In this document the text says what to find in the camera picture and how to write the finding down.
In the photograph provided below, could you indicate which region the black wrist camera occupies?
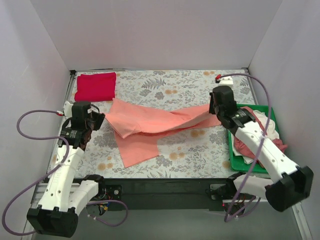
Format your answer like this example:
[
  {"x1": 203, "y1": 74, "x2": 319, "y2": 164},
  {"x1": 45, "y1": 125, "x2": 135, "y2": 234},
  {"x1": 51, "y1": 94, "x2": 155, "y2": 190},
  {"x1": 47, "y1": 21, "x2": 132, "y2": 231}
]
[
  {"x1": 71, "y1": 101, "x2": 91, "y2": 120},
  {"x1": 212, "y1": 85, "x2": 237, "y2": 109}
]

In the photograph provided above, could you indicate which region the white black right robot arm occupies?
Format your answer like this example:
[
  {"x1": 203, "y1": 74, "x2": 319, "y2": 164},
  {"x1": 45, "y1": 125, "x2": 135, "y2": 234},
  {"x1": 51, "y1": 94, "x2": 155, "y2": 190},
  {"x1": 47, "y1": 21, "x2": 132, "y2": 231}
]
[{"x1": 209, "y1": 86, "x2": 314, "y2": 212}]

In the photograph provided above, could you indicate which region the white t shirt in tray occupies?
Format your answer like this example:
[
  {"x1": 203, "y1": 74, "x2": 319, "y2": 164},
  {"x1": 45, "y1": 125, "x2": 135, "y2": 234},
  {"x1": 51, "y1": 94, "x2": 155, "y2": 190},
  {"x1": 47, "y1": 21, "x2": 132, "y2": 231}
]
[{"x1": 234, "y1": 110, "x2": 280, "y2": 165}]

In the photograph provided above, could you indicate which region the salmon pink t shirt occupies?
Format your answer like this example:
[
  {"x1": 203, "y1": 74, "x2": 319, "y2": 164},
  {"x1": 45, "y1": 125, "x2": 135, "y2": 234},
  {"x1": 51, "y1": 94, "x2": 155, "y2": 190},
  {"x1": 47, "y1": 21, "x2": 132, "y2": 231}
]
[{"x1": 105, "y1": 98, "x2": 221, "y2": 168}]

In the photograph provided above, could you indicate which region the folded red t shirt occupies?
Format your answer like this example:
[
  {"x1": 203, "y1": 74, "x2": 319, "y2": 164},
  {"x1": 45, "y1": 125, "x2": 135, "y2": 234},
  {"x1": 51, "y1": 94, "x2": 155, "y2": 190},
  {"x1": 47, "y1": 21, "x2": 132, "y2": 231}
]
[{"x1": 74, "y1": 72, "x2": 117, "y2": 102}]

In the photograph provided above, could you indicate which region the floral patterned table mat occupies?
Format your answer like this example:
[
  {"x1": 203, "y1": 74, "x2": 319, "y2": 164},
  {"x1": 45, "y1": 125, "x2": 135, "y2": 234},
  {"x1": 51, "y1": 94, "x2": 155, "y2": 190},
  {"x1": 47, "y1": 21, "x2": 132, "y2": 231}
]
[{"x1": 46, "y1": 69, "x2": 259, "y2": 179}]

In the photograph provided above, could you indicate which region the green plastic tray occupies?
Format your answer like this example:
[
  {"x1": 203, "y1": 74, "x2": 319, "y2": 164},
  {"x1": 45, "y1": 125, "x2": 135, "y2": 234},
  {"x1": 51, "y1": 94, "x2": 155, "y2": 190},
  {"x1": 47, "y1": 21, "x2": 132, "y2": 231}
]
[{"x1": 228, "y1": 104, "x2": 287, "y2": 172}]

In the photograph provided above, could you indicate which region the aluminium frame rail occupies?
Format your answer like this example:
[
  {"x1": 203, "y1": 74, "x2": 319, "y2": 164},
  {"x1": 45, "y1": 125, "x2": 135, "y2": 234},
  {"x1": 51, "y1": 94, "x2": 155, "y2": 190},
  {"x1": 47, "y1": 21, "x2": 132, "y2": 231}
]
[{"x1": 20, "y1": 181, "x2": 313, "y2": 240}]

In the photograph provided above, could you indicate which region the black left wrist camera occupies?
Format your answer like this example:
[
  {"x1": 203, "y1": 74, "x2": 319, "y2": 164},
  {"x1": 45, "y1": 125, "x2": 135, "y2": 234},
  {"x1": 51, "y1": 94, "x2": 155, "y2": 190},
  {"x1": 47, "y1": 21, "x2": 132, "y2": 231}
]
[{"x1": 71, "y1": 101, "x2": 91, "y2": 120}]

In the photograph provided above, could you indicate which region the dusty rose t shirt in tray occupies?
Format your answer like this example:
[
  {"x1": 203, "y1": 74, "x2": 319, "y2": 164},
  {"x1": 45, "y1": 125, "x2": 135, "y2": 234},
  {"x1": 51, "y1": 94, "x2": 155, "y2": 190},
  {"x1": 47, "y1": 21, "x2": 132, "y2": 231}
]
[{"x1": 233, "y1": 106, "x2": 288, "y2": 168}]

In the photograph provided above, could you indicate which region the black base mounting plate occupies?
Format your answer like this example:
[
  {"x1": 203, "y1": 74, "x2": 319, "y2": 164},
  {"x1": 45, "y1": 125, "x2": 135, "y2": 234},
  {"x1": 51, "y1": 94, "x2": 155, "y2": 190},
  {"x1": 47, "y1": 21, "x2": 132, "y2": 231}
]
[{"x1": 97, "y1": 178, "x2": 236, "y2": 211}]

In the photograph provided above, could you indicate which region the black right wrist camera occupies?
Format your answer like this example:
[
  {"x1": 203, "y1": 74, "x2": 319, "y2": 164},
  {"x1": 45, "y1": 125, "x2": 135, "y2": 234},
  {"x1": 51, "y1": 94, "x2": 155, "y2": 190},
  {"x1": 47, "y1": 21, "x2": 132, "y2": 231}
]
[{"x1": 212, "y1": 85, "x2": 237, "y2": 109}]

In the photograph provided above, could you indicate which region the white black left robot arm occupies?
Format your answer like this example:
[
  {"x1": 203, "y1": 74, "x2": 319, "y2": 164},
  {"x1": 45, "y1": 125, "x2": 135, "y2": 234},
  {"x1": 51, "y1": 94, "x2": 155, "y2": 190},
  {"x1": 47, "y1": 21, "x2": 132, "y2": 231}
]
[{"x1": 26, "y1": 111, "x2": 105, "y2": 238}]

